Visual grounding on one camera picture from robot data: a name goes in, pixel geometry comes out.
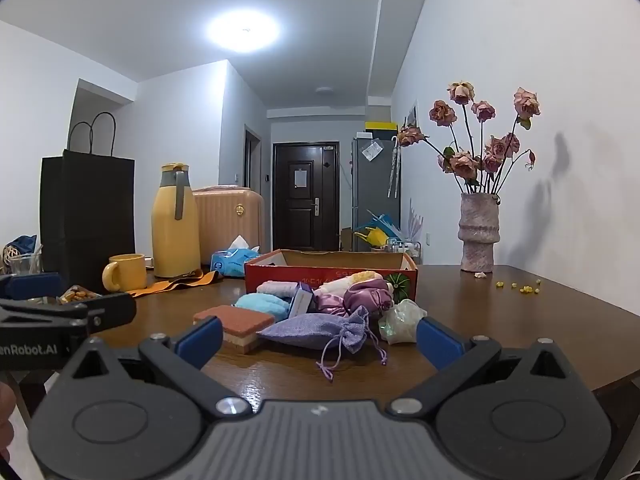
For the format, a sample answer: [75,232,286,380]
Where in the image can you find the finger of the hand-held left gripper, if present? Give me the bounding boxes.
[0,272,63,302]
[0,292,137,333]

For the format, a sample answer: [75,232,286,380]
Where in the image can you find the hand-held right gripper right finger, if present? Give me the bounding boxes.
[387,316,585,417]

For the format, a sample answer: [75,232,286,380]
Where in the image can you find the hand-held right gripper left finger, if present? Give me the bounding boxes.
[57,316,253,423]

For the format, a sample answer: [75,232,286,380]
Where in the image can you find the light blue fluffy towel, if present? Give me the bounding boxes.
[234,292,291,322]

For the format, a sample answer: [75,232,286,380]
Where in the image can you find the red cardboard box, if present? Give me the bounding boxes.
[244,249,419,306]

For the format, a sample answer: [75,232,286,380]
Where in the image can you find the purple linen drawstring bag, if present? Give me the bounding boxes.
[256,305,388,383]

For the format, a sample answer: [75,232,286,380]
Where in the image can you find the person's left hand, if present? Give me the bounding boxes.
[0,384,18,466]

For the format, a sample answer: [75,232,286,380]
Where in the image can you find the drinking glass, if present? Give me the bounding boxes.
[7,252,43,277]

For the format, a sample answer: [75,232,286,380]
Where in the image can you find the snack bowl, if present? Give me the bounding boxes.
[57,285,103,306]

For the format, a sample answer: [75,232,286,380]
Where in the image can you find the woven ball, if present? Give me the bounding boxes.
[0,242,21,276]

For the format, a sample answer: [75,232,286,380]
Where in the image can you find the yellow mug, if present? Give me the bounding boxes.
[102,254,148,293]

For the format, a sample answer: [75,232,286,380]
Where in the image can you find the blue cloth bag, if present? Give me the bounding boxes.
[10,235,38,258]

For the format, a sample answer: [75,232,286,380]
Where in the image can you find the orange scouring sponge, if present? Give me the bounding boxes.
[193,305,276,356]

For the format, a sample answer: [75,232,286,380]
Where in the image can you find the clear plastic bag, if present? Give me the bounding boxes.
[377,299,428,346]

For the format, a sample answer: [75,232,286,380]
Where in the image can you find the blue tissue pack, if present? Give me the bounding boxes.
[210,235,262,278]

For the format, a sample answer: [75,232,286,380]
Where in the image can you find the mauve satin pouch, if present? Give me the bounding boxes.
[342,278,396,317]
[314,292,351,317]

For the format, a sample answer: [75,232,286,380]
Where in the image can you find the lilac folded towel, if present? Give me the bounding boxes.
[256,280,301,301]

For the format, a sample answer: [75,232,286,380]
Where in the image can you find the black paper bag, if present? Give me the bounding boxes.
[40,111,136,293]

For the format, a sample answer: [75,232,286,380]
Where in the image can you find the yellow thermos jug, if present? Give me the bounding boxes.
[151,163,202,279]

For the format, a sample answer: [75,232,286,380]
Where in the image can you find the scattered yellow crumbs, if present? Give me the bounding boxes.
[495,279,543,295]

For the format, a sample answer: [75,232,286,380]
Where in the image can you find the small blue box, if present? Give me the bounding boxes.
[288,281,316,318]

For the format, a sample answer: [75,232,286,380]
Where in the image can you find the cream and yellow plush towel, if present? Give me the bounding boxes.
[320,270,383,296]

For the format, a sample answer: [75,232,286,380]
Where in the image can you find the pink textured vase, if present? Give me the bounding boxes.
[459,192,502,272]

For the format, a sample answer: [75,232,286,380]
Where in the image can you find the pink suitcase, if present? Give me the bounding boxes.
[192,186,266,266]

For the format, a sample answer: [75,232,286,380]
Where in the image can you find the yellow watering can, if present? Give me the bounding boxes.
[355,227,388,250]

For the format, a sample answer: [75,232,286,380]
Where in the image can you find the pile of colourful toys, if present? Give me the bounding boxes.
[354,210,421,256]

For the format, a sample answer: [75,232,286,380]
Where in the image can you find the grey refrigerator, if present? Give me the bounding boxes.
[351,136,402,252]

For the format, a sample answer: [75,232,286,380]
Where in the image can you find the dark entrance door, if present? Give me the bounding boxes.
[272,141,341,252]

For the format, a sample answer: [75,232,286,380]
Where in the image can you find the hanging folded umbrella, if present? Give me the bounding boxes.
[387,135,401,199]

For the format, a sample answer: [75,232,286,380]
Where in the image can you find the dried pink roses bouquet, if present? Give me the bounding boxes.
[396,81,542,196]

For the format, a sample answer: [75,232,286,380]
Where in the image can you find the round ceiling light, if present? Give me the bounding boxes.
[207,10,281,53]

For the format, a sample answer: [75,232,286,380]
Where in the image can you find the grey interior door frame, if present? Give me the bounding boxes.
[243,125,263,193]

